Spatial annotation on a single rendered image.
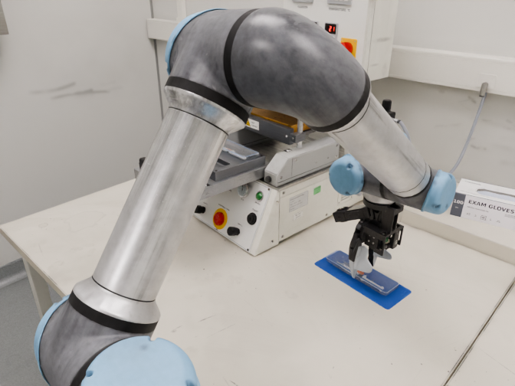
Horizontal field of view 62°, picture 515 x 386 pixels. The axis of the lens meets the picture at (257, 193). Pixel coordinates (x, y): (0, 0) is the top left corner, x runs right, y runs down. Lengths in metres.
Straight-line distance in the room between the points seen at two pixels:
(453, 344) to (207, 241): 0.66
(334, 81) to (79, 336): 0.41
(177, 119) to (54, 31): 1.85
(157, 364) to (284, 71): 0.34
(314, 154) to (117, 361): 0.84
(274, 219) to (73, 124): 1.54
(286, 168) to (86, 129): 1.56
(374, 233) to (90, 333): 0.64
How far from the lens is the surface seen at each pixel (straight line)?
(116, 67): 2.52
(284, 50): 0.48
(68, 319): 0.58
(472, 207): 1.37
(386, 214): 0.98
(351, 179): 0.82
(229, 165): 1.09
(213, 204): 1.29
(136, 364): 0.50
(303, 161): 1.17
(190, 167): 0.54
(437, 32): 1.57
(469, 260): 1.28
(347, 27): 1.30
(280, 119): 1.23
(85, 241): 1.32
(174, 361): 0.49
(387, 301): 1.07
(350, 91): 0.50
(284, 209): 1.17
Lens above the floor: 1.42
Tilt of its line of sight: 27 degrees down
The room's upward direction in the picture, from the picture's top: straight up
